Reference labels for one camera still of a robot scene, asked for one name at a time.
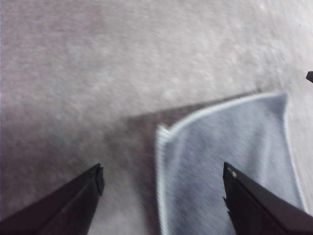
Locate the grey table cloth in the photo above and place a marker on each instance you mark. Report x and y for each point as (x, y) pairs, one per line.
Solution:
(97, 73)

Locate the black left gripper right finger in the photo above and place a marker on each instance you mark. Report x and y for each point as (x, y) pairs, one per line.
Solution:
(264, 210)

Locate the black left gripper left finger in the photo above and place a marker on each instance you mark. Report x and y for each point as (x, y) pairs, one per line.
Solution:
(63, 210)

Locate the purple towel with grey hem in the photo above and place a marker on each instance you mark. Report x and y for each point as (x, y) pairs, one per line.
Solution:
(207, 151)

